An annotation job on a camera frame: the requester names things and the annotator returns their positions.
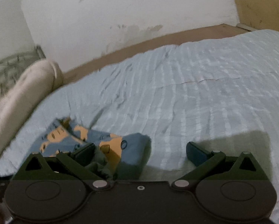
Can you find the light blue quilted blanket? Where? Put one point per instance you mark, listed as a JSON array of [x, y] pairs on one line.
[[188, 86]]

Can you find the blue orange printed pants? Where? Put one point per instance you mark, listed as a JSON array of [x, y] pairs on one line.
[[132, 149]]

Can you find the cream pillow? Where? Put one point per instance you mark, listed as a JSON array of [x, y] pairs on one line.
[[20, 102]]

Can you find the wooden wardrobe panel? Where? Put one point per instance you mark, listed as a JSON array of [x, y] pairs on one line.
[[263, 2]]

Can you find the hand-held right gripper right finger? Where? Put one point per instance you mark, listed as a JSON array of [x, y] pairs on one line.
[[195, 154]]

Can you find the brown mattress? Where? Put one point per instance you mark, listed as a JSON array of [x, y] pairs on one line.
[[141, 46]]

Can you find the grey metal headboard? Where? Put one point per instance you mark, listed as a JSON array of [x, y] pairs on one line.
[[6, 67]]

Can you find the white pipe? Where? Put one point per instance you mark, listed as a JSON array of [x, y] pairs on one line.
[[245, 26]]

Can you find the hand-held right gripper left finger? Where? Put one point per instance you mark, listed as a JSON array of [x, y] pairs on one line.
[[85, 152]]

